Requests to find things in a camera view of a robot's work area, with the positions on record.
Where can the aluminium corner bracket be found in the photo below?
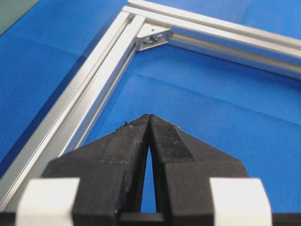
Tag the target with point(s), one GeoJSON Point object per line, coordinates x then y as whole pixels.
{"type": "Point", "coordinates": [152, 35]}

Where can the blue mesh mat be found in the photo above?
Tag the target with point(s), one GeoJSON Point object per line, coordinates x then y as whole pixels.
{"type": "Point", "coordinates": [252, 114]}

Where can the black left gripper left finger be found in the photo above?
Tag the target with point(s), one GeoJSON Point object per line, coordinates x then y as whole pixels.
{"type": "Point", "coordinates": [111, 172]}

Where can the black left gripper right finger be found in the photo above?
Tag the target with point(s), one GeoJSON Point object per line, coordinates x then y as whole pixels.
{"type": "Point", "coordinates": [182, 167]}

